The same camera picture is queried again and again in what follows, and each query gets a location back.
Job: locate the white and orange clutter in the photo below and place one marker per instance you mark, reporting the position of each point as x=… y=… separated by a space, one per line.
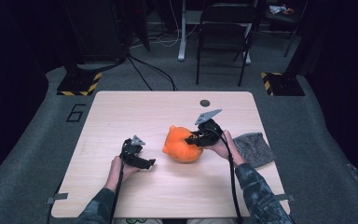
x=276 y=9

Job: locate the orange plush toy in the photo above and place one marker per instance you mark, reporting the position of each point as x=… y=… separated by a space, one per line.
x=178 y=147

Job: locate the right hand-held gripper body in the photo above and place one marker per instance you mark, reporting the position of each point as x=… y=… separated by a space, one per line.
x=211 y=133

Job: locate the white desk leg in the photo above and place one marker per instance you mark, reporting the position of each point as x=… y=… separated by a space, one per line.
x=182 y=49
x=248 y=59

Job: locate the person's right hand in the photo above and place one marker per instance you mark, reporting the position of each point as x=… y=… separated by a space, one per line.
x=227 y=149

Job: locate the black folding chair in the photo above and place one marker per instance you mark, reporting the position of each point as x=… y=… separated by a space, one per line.
x=225 y=37

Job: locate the dark round table grommet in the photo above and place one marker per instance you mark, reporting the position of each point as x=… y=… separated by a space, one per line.
x=204 y=103

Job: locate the dark side table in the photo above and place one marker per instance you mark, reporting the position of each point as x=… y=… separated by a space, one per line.
x=287 y=20

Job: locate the black yellow-striped stand base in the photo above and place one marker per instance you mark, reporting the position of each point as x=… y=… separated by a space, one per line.
x=77 y=84
x=284 y=84

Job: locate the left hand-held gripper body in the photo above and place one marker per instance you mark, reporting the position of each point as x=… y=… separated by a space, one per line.
x=130 y=149

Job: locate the grey tape strip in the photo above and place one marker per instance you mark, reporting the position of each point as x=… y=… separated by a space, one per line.
x=287 y=197
x=57 y=197

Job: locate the person's left hand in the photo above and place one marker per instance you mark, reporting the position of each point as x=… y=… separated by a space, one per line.
x=118 y=174

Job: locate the grey knitted hat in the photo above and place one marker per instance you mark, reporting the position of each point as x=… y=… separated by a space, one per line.
x=254 y=150

